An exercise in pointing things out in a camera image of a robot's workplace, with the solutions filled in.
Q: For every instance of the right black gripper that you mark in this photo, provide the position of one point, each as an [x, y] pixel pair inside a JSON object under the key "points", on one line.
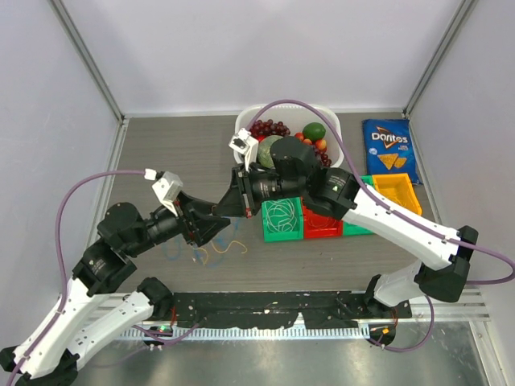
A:
{"points": [[240, 200]]}

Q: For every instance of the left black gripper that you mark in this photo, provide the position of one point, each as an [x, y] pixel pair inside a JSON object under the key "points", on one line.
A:
{"points": [[196, 219]]}

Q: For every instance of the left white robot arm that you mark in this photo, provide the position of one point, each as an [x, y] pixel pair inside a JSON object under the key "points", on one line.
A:
{"points": [[62, 344]]}

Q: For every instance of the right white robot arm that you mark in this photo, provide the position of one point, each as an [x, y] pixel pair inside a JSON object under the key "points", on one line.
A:
{"points": [[443, 254]]}

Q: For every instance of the left green plastic bin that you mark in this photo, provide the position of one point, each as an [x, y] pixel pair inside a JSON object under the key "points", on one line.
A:
{"points": [[282, 220]]}

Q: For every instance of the green plastic bin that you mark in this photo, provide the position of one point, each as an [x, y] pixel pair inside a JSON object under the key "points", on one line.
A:
{"points": [[282, 220], [355, 230]]}

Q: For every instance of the green speckled melon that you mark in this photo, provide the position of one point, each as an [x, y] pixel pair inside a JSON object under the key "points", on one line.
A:
{"points": [[264, 156]]}

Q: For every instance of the red plastic bin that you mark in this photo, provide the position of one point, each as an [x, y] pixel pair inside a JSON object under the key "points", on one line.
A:
{"points": [[318, 226]]}

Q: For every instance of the dark red grape bunch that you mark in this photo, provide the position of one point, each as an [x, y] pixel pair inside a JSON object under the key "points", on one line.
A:
{"points": [[322, 157]]}

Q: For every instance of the red yellow cherry cluster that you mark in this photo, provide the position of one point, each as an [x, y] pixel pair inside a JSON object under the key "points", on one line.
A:
{"points": [[319, 145]]}

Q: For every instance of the white plastic fruit basket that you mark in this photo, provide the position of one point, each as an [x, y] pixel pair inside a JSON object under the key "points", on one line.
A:
{"points": [[297, 117]]}

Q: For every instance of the green lime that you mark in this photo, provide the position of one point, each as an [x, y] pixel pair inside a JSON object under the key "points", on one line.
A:
{"points": [[314, 130]]}

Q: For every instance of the right green plastic bin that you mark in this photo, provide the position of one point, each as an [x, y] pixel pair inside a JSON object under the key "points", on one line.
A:
{"points": [[355, 230]]}

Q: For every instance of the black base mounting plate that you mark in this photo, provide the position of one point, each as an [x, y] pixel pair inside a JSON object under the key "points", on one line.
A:
{"points": [[274, 310]]}

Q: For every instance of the yellow plastic bin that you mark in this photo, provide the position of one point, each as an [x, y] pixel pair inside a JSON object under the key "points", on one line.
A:
{"points": [[399, 189]]}

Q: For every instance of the blue Doritos chip bag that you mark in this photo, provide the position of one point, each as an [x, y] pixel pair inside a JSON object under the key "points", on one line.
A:
{"points": [[389, 148]]}

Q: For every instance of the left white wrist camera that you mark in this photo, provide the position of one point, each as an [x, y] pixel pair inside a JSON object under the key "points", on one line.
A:
{"points": [[166, 187]]}

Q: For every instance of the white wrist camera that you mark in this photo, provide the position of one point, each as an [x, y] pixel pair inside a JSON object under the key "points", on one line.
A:
{"points": [[243, 143], [166, 187]]}

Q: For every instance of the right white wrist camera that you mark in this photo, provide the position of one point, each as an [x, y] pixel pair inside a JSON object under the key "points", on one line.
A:
{"points": [[243, 143]]}

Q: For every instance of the white slotted cable duct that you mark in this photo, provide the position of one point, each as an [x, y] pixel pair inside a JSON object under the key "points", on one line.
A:
{"points": [[296, 332]]}

